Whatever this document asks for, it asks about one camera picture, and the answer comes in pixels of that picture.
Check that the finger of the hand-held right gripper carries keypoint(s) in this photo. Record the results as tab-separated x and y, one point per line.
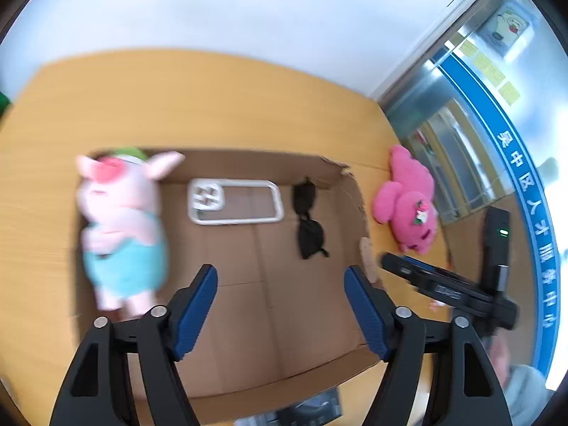
430	277

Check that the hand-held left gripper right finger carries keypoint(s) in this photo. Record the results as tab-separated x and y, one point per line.
366	315

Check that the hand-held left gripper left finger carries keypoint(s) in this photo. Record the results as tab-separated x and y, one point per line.
197	315

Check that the bright pink plush toy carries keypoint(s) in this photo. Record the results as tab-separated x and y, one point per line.
408	213

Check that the brown cardboard box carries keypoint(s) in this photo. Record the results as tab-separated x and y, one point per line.
266	297

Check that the black rectangular box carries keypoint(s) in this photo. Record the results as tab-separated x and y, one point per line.
310	408

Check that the person's right forearm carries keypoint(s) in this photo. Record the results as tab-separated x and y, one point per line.
528	390

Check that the black sunglasses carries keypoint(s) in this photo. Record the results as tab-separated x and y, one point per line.
310	235

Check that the pink pig plush toy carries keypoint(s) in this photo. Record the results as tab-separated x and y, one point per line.
120	230

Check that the white phone case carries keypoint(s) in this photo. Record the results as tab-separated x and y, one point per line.
202	199

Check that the yellow sticky note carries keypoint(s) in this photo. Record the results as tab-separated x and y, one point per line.
496	73
509	91
467	47
482	60

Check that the green fuzzy plush toy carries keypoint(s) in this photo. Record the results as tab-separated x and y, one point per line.
131	153

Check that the green board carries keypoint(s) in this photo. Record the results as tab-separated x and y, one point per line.
3	102

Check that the blue wall banner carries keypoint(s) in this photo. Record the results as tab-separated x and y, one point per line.
532	213

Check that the glass partition with metal frame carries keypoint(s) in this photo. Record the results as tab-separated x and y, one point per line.
412	111

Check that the cartoon wall poster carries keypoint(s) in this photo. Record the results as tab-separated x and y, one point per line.
508	26

